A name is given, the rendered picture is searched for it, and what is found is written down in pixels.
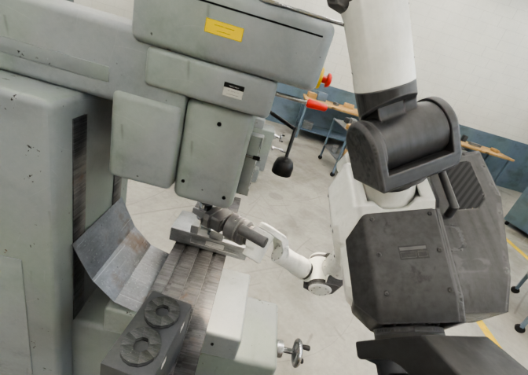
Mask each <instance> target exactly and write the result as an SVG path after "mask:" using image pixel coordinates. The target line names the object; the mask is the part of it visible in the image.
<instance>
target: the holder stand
mask: <svg viewBox="0 0 528 375"><path fill-rule="evenodd" d="M191 307H192V305H191V304H189V303H186V302H183V301H181V300H177V299H175V298H173V297H170V296H166V295H164V294H162V293H159V292H156V291H152V292H151V294H150V295H149V297H148V298H147V300H146V301H145V302H144V303H143V305H142V306H141V308H140V309H139V311H138V312H137V313H136V315H135V316H134V317H133V319H132V320H131V321H130V323H129V325H128V326H127V327H126V328H125V329H124V331H123V333H122V334H121V335H120V337H119V339H118V340H117V341H116V342H115V343H114V345H113V346H112V348H111V349H110V351H109V352H108V353H107V355H106V356H105V357H104V359H103V360H102V362H101V369H100V375H169V373H170V371H171V368H172V366H173V365H174V362H175V360H176V358H177V357H178V354H179V352H180V350H181V349H182V345H183V341H184V337H185V331H186V328H187V324H188V320H189V315H190V311H191Z"/></svg>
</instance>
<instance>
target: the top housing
mask: <svg viewBox="0 0 528 375"><path fill-rule="evenodd" d="M334 33H335V29H334V27H333V25H332V24H331V23H329V22H327V21H324V20H320V19H317V18H314V17H310V16H307V15H304V14H301V13H297V12H295V11H291V10H289V9H285V8H282V7H279V6H275V5H272V4H269V3H266V2H262V1H259V0H134V10H133V20H132V34H133V37H135V38H136V40H138V41H139V42H144V43H147V44H150V45H153V46H158V47H160V48H164V49H166V50H171V51H174V52H177V53H182V54H184V55H187V56H190V57H195V58H198V59H201V60H204V61H208V62H211V63H214V64H219V65H222V66H225V67H227V68H232V69H236V70H238V71H241V72H246V73H249V74H252V75H256V76H259V77H263V78H265V79H270V80H273V81H276V82H279V83H283V84H286V85H289V86H294V87H297V88H299V89H303V90H313V89H314V88H315V87H316V86H317V83H318V80H319V78H320V75H321V71H322V69H323V67H324V64H325V60H326V57H327V55H328V51H329V48H330V45H331V43H332V39H333V36H334Z"/></svg>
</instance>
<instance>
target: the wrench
mask: <svg viewBox="0 0 528 375"><path fill-rule="evenodd" d="M262 1H263V2H266V3H269V4H272V5H275V6H279V7H282V8H285V9H289V10H291V11H295V12H297V13H301V14H304V15H307V16H310V17H314V18H317V19H320V20H324V21H327V22H329V23H332V24H336V25H339V26H342V27H344V26H343V22H340V21H337V20H333V19H330V18H327V17H323V16H320V15H317V14H315V13H310V12H307V11H305V10H303V9H297V8H295V7H292V6H287V5H285V4H282V3H279V2H275V1H274V0H262Z"/></svg>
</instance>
